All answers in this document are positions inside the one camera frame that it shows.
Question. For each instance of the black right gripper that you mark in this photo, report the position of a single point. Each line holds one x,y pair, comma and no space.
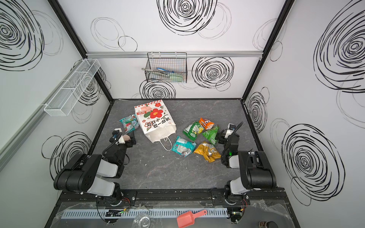
221,136

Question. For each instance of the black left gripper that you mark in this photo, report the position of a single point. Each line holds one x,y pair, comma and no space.
128,144

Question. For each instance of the beige pink eraser block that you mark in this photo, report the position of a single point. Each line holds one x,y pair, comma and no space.
126,138

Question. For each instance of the green snack packet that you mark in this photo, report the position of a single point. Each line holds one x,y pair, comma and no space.
193,130
211,134

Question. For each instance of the yellow snack packet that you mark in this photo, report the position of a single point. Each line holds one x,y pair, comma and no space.
208,151

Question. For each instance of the orange snack packet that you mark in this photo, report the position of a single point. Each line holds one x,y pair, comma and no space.
206,124

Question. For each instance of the teal snack packet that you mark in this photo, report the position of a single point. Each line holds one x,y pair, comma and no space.
130,123
183,147

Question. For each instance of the white paper bag red flower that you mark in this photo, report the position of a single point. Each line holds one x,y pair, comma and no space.
156,122

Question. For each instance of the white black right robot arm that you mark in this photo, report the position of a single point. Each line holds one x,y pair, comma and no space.
256,172

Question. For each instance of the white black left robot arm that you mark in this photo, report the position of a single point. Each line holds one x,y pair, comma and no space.
88,173

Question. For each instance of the clear glass bowl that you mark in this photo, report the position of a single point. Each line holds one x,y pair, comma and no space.
142,220

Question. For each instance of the red plastic scoop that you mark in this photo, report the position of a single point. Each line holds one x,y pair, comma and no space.
188,218

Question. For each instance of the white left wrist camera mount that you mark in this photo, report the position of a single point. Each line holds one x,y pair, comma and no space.
117,137

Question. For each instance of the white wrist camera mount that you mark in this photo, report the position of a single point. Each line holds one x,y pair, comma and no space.
230,130
117,137

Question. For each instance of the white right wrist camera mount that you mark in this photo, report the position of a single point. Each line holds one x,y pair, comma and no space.
230,130

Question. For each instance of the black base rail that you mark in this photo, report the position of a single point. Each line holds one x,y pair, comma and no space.
205,197

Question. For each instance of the clear plastic wall shelf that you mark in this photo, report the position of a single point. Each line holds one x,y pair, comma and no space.
80,86

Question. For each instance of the grey slotted cable duct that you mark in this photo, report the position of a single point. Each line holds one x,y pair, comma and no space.
116,214

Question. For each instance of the aluminium wall rail back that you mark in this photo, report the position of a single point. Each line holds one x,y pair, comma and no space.
173,54

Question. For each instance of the aluminium wall rail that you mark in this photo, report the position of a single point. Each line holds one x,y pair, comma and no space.
173,54
22,134

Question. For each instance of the black wire wall basket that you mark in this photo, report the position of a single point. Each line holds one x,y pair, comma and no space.
171,70

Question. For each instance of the aluminium wall rail left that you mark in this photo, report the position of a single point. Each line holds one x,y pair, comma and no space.
22,134

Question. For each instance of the black corner frame post left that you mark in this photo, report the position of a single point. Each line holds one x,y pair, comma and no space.
55,5

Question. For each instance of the black corner frame post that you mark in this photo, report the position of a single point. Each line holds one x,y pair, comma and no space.
269,44
55,5

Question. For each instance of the black corner frame post right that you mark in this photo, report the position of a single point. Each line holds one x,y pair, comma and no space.
269,44

